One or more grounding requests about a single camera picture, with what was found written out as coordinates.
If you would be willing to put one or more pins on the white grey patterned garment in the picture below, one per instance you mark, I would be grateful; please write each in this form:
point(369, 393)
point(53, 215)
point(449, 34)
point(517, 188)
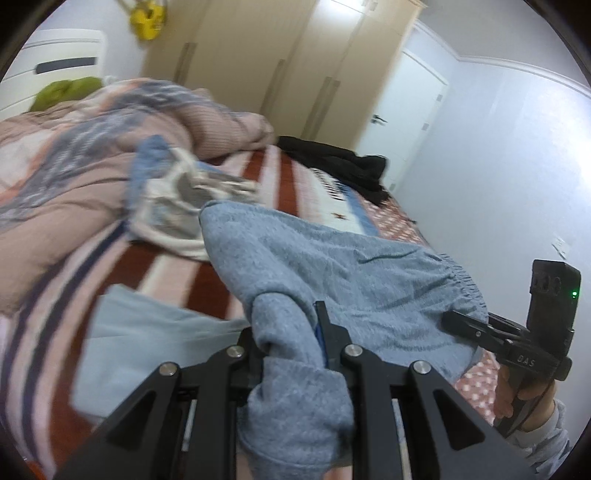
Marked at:
point(168, 187)

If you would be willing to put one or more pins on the grey-blue sweatpants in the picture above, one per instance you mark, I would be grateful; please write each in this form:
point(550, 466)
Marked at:
point(389, 295)

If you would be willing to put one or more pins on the white headboard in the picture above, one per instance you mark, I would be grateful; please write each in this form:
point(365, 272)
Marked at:
point(48, 56)

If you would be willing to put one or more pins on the grey right sleeve forearm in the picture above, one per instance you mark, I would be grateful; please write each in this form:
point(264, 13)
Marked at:
point(545, 448)

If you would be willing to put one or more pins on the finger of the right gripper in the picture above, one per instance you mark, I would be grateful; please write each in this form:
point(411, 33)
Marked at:
point(464, 327)

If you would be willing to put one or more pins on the green pillow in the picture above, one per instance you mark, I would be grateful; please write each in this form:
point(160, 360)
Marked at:
point(65, 90)

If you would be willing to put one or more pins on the yellow guitar on wall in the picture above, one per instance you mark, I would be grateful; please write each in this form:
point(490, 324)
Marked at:
point(146, 18)

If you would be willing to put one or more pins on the person's right hand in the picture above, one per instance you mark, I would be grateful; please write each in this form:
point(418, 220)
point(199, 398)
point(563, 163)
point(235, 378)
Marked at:
point(505, 394)

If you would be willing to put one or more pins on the pink striped duvet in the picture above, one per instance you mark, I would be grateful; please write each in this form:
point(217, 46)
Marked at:
point(64, 171)

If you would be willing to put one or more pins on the beige wardrobe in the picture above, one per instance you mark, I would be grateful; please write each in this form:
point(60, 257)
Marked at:
point(314, 69)

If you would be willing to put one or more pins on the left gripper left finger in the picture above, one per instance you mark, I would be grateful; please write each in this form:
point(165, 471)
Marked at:
point(179, 423)

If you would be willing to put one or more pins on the patterned bed blanket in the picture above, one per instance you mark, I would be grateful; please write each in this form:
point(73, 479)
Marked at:
point(51, 325)

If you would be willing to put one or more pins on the white door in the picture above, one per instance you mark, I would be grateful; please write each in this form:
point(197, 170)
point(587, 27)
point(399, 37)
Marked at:
point(405, 111)

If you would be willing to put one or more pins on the black garment on bed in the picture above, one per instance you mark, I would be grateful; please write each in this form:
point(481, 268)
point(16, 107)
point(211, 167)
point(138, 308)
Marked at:
point(361, 173)

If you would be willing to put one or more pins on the folded light blue garment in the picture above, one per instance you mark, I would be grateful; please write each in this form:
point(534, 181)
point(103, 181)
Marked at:
point(129, 336)

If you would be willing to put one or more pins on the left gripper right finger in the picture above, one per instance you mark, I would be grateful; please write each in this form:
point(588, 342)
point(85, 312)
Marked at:
point(409, 421)

